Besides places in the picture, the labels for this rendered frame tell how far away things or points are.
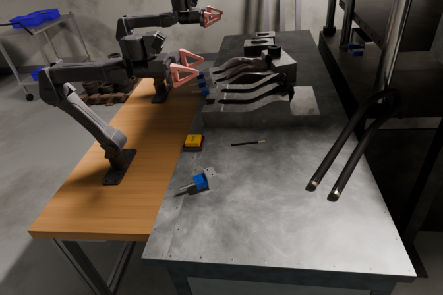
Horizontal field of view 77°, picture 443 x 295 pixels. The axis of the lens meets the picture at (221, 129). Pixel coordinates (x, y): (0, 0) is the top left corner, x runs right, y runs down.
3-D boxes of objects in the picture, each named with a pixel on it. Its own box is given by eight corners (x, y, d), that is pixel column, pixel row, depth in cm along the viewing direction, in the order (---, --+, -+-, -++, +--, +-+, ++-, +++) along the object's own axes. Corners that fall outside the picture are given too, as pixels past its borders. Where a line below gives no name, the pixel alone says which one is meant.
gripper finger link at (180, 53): (204, 47, 87) (174, 48, 88) (200, 54, 81) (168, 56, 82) (206, 67, 91) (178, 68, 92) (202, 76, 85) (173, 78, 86)
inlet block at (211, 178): (182, 199, 94) (179, 188, 91) (179, 189, 98) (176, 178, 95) (219, 186, 97) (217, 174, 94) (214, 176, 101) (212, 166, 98)
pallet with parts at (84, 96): (162, 68, 409) (155, 41, 387) (137, 105, 323) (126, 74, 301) (115, 71, 420) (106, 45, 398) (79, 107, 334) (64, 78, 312)
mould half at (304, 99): (204, 128, 127) (200, 102, 119) (213, 99, 148) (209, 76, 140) (319, 126, 119) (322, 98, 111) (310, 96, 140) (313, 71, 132)
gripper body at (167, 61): (177, 51, 86) (153, 52, 88) (168, 63, 78) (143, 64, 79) (180, 70, 90) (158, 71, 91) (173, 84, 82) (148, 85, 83)
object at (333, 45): (363, 129, 126) (366, 118, 122) (318, 37, 230) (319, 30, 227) (589, 126, 112) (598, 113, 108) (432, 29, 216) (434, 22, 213)
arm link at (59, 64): (131, 54, 88) (44, 59, 92) (119, 65, 81) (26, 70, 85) (141, 89, 95) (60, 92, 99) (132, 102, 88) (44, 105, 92)
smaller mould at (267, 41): (244, 56, 194) (243, 46, 190) (245, 49, 206) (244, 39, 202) (273, 54, 191) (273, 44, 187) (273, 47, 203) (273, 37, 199)
